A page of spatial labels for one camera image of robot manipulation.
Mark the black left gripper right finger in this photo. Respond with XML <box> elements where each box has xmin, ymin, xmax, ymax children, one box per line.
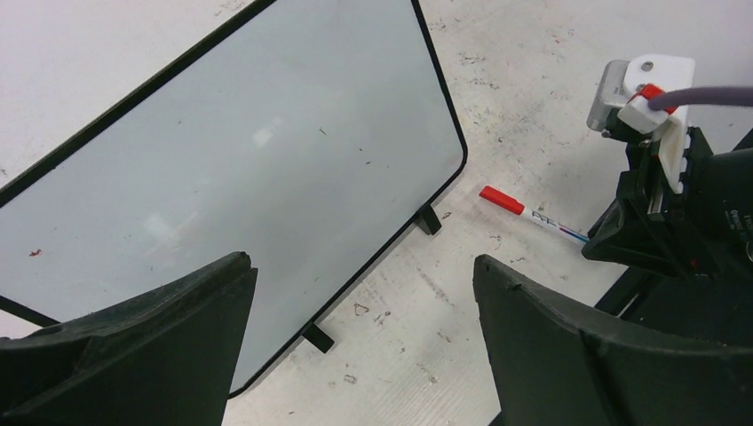
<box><xmin>472</xmin><ymin>255</ymin><xmax>752</xmax><ymax>425</ymax></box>

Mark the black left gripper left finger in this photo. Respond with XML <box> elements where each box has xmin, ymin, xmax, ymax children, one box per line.
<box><xmin>1</xmin><ymin>252</ymin><xmax>258</xmax><ymax>425</ymax></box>

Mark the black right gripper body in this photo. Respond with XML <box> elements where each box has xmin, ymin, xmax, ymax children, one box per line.
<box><xmin>582</xmin><ymin>127</ymin><xmax>752</xmax><ymax>279</ymax></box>

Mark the red capped whiteboard marker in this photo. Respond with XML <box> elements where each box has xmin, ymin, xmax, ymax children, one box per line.
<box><xmin>479</xmin><ymin>185</ymin><xmax>590</xmax><ymax>245</ymax></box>

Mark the black framed small whiteboard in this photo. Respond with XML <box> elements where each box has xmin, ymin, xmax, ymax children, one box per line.
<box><xmin>1</xmin><ymin>1</ymin><xmax>468</xmax><ymax>395</ymax></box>

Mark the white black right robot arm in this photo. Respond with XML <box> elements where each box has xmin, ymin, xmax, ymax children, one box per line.
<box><xmin>582</xmin><ymin>127</ymin><xmax>752</xmax><ymax>346</ymax></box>

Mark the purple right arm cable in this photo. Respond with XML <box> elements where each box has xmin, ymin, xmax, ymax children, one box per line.
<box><xmin>646</xmin><ymin>85</ymin><xmax>753</xmax><ymax>114</ymax></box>

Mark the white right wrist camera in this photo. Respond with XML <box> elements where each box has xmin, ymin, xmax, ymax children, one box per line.
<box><xmin>586</xmin><ymin>54</ymin><xmax>696</xmax><ymax>194</ymax></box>

